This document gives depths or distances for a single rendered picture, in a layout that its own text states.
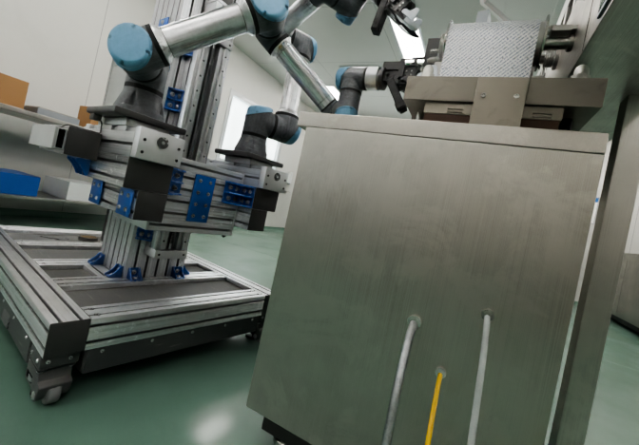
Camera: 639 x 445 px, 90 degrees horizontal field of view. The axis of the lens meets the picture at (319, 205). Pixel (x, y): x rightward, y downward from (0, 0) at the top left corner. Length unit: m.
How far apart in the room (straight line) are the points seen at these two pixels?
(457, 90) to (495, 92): 0.08
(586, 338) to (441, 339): 0.52
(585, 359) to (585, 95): 0.70
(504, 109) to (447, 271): 0.37
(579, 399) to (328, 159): 0.93
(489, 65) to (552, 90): 0.29
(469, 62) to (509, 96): 0.31
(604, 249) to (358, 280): 0.70
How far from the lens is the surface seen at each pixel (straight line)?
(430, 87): 0.88
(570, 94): 0.87
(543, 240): 0.75
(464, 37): 1.16
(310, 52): 1.70
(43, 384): 1.17
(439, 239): 0.74
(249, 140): 1.46
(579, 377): 1.21
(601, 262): 1.17
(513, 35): 1.15
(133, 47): 1.10
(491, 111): 0.83
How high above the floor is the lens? 0.66
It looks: level
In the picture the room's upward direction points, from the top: 12 degrees clockwise
